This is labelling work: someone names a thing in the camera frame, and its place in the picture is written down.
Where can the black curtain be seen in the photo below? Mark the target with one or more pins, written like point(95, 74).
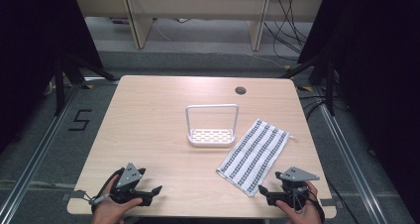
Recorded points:
point(379, 85)
point(36, 52)

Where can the grey tape strip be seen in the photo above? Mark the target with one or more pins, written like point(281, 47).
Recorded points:
point(77, 194)
point(327, 202)

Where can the black metal stand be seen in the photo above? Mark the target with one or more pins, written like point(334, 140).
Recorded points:
point(329, 85)
point(60, 85)

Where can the person's left hand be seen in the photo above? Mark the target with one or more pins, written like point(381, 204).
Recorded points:
point(110, 210)

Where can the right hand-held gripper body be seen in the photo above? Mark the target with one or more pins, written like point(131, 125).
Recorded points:
point(294, 174)

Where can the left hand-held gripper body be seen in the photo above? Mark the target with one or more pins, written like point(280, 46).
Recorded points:
point(129, 176)

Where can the striped white dish cloth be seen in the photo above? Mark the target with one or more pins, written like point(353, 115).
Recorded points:
point(254, 158)

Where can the person's right hand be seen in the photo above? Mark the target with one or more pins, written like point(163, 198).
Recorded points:
point(303, 214)

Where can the aluminium floor rail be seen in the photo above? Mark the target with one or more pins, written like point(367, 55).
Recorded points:
point(36, 158)
point(350, 164)

